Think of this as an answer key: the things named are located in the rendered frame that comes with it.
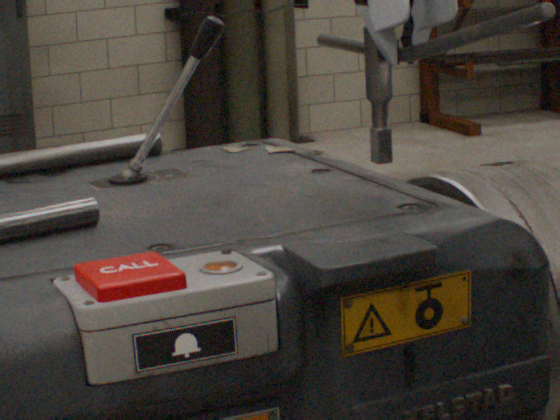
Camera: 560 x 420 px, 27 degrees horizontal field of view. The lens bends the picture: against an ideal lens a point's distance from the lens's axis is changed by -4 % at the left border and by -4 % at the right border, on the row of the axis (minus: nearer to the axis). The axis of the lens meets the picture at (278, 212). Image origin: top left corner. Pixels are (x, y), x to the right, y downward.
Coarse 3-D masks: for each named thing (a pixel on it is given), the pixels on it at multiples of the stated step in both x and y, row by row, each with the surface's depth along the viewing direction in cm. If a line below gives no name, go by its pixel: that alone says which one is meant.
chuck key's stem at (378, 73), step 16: (368, 32) 96; (368, 48) 96; (368, 64) 97; (384, 64) 96; (368, 80) 97; (384, 80) 97; (368, 96) 98; (384, 96) 97; (384, 112) 98; (384, 128) 98; (384, 144) 98; (384, 160) 99
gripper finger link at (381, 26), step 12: (372, 0) 91; (384, 0) 90; (396, 0) 89; (408, 0) 88; (360, 12) 92; (372, 12) 91; (384, 12) 90; (396, 12) 89; (408, 12) 88; (372, 24) 92; (384, 24) 91; (396, 24) 89; (372, 36) 93; (384, 36) 92; (384, 48) 92; (396, 48) 93; (396, 60) 93
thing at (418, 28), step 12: (420, 0) 93; (432, 0) 92; (444, 0) 90; (456, 0) 89; (420, 12) 93; (432, 12) 92; (444, 12) 91; (456, 12) 90; (408, 24) 94; (420, 24) 93; (432, 24) 92; (408, 36) 94; (420, 36) 94
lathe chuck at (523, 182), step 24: (456, 168) 117; (480, 168) 115; (504, 168) 115; (528, 168) 115; (552, 168) 115; (504, 192) 109; (528, 192) 110; (552, 192) 110; (528, 216) 107; (552, 216) 108; (552, 240) 106; (552, 264) 104
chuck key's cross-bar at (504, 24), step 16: (512, 16) 78; (528, 16) 77; (544, 16) 75; (464, 32) 84; (480, 32) 82; (496, 32) 81; (336, 48) 103; (352, 48) 100; (400, 48) 93; (416, 48) 90; (432, 48) 88; (448, 48) 87
